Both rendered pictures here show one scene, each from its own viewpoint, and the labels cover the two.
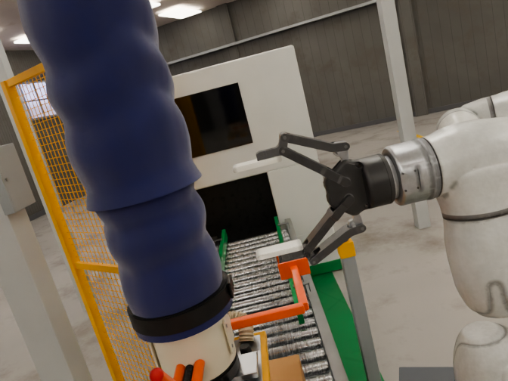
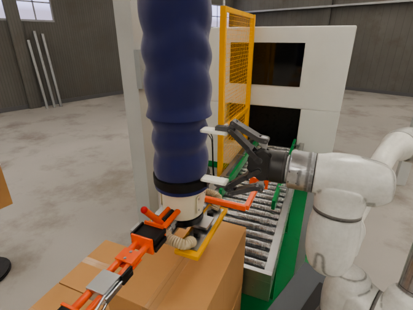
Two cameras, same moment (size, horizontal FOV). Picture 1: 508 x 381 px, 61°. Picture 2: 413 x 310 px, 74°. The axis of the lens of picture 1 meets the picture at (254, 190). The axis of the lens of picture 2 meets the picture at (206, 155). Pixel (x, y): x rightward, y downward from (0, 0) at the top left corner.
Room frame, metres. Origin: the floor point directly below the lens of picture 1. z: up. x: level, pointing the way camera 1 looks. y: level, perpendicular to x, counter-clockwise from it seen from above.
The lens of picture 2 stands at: (0.01, -0.22, 1.85)
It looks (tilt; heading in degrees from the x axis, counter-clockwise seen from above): 23 degrees down; 21
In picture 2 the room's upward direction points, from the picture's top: straight up
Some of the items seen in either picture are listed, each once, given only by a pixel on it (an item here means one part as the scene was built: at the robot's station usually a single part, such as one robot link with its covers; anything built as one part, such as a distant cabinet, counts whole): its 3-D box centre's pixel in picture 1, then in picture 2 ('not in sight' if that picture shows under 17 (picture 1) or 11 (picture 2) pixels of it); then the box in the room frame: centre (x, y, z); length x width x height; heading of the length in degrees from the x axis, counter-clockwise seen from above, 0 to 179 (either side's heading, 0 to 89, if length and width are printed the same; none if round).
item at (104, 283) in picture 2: not in sight; (104, 286); (0.42, 0.24, 1.22); 0.07 x 0.07 x 0.04; 88
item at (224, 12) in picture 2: not in sight; (236, 112); (3.03, 0.55, 1.05); 1.17 x 0.10 x 2.10; 178
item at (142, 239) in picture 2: not in sight; (149, 236); (0.63, 0.23, 1.23); 0.10 x 0.08 x 0.06; 88
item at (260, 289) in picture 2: not in sight; (214, 273); (1.24, 0.19, 0.47); 0.70 x 0.03 x 0.15; 88
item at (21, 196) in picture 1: (9, 178); (145, 68); (2.02, 1.08, 1.62); 0.20 x 0.05 x 0.30; 178
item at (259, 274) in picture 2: not in sight; (214, 260); (1.24, 0.19, 0.58); 0.70 x 0.03 x 0.06; 88
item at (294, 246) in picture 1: (279, 249); (214, 179); (0.61, -0.01, 1.51); 0.07 x 0.03 x 0.01; 88
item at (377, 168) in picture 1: (357, 185); (267, 165); (0.61, -0.15, 1.58); 0.09 x 0.07 x 0.08; 88
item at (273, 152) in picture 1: (271, 146); (225, 125); (0.61, -0.04, 1.66); 0.05 x 0.01 x 0.03; 88
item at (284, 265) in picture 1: (292, 263); (260, 179); (1.17, -0.06, 1.23); 0.09 x 0.08 x 0.05; 88
